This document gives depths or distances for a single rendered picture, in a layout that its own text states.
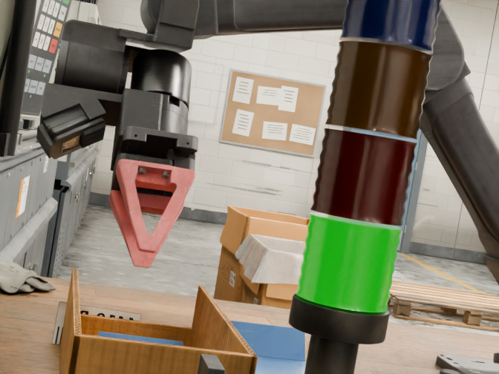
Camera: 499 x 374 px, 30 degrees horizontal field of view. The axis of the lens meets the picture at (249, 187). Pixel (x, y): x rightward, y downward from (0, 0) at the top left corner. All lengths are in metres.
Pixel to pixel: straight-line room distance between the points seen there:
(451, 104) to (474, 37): 11.25
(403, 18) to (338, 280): 0.10
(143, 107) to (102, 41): 0.08
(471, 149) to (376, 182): 0.61
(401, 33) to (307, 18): 0.55
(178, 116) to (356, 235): 0.51
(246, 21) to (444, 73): 0.20
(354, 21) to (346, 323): 0.12
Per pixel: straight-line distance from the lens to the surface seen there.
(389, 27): 0.37
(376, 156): 0.36
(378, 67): 0.36
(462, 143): 0.97
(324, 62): 11.63
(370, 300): 0.37
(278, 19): 0.90
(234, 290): 4.71
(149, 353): 0.61
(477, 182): 0.98
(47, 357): 0.82
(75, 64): 0.86
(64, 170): 5.18
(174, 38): 0.86
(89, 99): 0.85
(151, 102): 0.84
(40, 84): 1.60
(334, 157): 0.37
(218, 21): 0.88
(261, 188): 11.50
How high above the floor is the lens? 1.11
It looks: 3 degrees down
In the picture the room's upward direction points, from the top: 9 degrees clockwise
